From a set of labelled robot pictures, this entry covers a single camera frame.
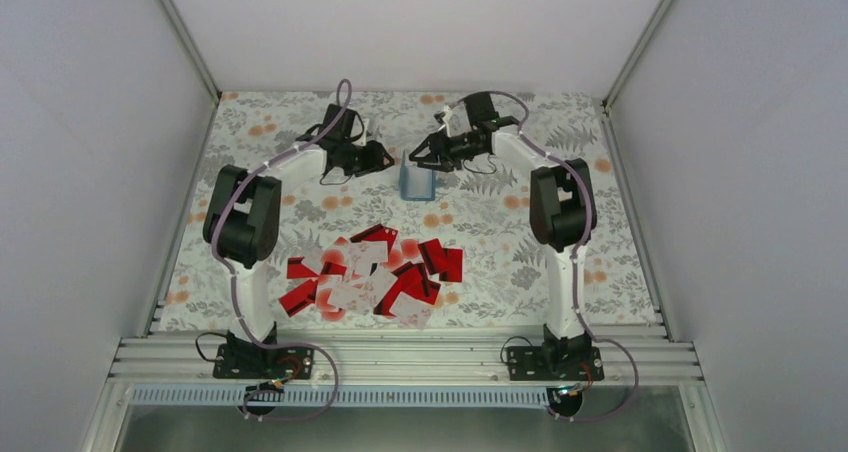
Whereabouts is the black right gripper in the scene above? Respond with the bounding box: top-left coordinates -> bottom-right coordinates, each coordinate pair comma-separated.
409,129 -> 485,173

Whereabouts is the blue leather card holder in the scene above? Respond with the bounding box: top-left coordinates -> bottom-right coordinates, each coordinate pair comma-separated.
398,151 -> 436,202

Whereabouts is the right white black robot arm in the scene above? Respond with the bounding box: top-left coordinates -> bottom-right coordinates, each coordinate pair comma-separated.
410,91 -> 597,379

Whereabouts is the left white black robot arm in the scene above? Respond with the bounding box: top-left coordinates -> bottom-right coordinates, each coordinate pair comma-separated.
202,104 -> 394,377

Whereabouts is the red card striped right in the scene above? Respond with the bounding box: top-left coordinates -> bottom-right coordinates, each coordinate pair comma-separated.
418,238 -> 448,275

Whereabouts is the red card far right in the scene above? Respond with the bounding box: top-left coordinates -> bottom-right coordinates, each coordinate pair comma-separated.
439,248 -> 464,283

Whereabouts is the red card lower centre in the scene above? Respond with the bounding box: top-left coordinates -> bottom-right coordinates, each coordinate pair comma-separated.
374,262 -> 441,317

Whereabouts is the white red-dot card lower left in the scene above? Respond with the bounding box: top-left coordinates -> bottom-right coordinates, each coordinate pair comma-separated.
315,282 -> 346,322

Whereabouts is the red card lower left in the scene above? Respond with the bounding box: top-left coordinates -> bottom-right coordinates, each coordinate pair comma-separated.
278,279 -> 317,317

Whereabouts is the floral patterned table mat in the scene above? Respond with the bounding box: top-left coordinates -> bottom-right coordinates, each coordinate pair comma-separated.
159,92 -> 656,332

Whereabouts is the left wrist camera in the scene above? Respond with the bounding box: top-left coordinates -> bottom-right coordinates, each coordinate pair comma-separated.
360,118 -> 379,145

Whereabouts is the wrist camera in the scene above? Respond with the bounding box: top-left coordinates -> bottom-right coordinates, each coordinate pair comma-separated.
360,118 -> 379,145
434,105 -> 453,136

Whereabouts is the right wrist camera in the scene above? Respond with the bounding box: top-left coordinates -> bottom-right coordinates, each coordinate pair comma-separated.
434,105 -> 453,136

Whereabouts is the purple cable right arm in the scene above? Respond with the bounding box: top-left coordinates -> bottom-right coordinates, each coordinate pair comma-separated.
463,90 -> 641,425

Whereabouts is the aluminium corner post left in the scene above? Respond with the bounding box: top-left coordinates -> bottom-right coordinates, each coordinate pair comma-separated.
157,0 -> 221,104

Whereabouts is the aluminium corner post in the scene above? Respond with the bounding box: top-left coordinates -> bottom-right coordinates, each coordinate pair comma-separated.
602,0 -> 676,115
157,0 -> 221,104

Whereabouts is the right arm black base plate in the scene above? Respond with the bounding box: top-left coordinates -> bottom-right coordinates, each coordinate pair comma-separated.
506,346 -> 605,382

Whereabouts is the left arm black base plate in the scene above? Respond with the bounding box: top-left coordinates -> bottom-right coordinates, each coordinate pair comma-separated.
212,344 -> 314,381

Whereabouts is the aluminium rail base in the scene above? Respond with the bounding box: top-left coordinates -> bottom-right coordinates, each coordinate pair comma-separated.
108,328 -> 705,386

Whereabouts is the aluminium corner post right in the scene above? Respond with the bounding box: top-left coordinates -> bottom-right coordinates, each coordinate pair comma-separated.
602,0 -> 676,115

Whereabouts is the blue slotted cable duct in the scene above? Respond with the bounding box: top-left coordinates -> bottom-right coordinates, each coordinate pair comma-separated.
128,384 -> 548,409

